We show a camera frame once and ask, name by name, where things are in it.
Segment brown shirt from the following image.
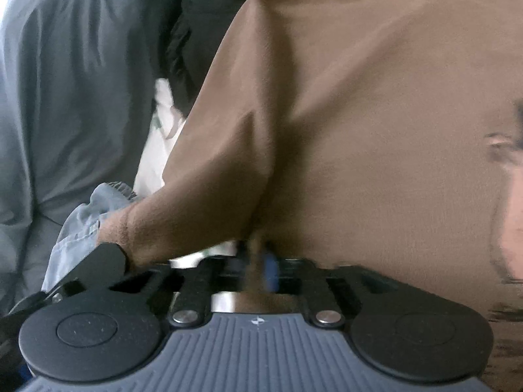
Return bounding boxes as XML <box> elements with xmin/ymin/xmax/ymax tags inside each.
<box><xmin>95</xmin><ymin>0</ymin><xmax>523</xmax><ymax>392</ymax></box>

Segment light blue denim jeans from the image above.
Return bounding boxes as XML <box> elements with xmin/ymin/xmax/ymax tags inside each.
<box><xmin>41</xmin><ymin>181</ymin><xmax>140</xmax><ymax>292</ymax></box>

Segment cream bear print bedsheet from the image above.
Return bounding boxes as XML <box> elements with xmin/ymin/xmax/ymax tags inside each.
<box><xmin>119</xmin><ymin>79</ymin><xmax>238</xmax><ymax>268</ymax></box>

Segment dark grey pillow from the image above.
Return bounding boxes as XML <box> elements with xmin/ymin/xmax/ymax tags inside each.
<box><xmin>1</xmin><ymin>0</ymin><xmax>176</xmax><ymax>312</ymax></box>

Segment black garment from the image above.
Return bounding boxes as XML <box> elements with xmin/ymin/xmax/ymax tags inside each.
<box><xmin>166</xmin><ymin>0</ymin><xmax>246</xmax><ymax>117</ymax></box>

